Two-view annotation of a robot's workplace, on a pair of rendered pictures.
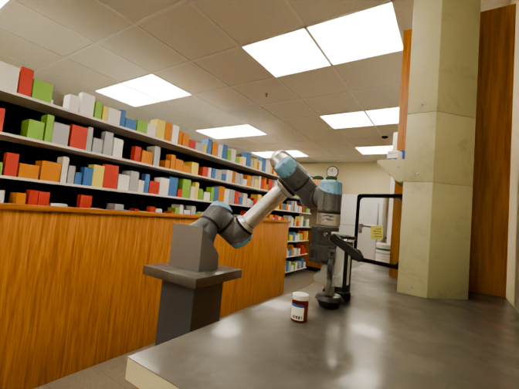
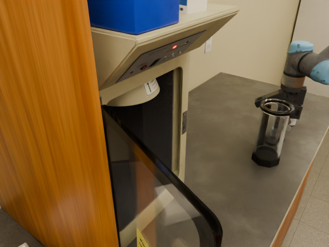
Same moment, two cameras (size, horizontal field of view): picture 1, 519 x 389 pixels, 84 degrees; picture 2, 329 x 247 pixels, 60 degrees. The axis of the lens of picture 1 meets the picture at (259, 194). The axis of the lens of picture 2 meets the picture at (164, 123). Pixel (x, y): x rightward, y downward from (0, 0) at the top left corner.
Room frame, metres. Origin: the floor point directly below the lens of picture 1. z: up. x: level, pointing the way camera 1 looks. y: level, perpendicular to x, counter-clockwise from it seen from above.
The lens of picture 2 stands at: (1.94, -0.64, 1.60)
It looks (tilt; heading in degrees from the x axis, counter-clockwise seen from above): 31 degrees down; 183
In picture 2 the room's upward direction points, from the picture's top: straight up
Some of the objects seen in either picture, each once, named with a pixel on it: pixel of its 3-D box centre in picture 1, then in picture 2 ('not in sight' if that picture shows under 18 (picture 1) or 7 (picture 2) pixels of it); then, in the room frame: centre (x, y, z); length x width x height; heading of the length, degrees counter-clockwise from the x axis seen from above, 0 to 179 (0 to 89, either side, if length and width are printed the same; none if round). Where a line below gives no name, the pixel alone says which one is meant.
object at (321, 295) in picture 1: (329, 295); not in sight; (0.95, -0.25, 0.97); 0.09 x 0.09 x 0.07
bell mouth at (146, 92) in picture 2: not in sight; (122, 79); (1.30, -0.77, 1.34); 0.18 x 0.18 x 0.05
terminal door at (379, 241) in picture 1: (378, 228); (146, 244); (1.64, -0.68, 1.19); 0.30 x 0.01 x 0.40; 35
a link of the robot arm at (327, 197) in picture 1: (329, 197); (298, 59); (0.96, -0.23, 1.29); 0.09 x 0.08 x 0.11; 19
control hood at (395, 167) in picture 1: (395, 176); (172, 43); (1.41, -0.65, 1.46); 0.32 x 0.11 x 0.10; 146
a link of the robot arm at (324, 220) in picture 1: (328, 221); (293, 79); (0.95, -0.23, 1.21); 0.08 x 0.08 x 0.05
